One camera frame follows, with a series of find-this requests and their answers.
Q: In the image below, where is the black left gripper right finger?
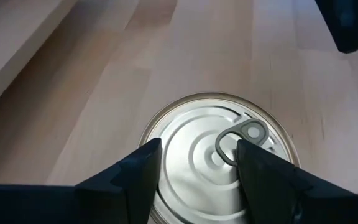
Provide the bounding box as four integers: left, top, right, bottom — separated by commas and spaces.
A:
235, 139, 358, 224

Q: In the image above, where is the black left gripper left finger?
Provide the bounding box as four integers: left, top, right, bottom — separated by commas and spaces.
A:
0, 138, 163, 224

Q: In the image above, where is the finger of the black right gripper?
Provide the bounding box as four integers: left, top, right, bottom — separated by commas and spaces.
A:
314, 0, 358, 54

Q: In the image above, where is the blue red salmon can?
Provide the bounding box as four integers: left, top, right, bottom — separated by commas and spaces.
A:
137, 91, 301, 224

